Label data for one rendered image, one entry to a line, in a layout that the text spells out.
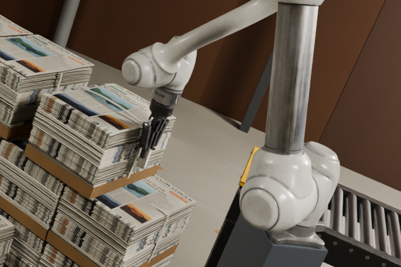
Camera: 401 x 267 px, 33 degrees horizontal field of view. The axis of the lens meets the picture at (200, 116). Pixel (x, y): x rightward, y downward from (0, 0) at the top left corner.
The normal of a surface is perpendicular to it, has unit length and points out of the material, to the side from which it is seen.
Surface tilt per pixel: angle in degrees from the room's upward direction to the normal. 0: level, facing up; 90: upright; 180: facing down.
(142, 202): 1
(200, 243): 0
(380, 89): 90
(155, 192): 0
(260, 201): 100
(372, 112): 90
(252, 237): 90
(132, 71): 98
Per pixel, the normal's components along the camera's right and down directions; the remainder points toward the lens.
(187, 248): 0.35, -0.88
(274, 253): 0.34, 0.45
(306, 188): 0.84, 0.11
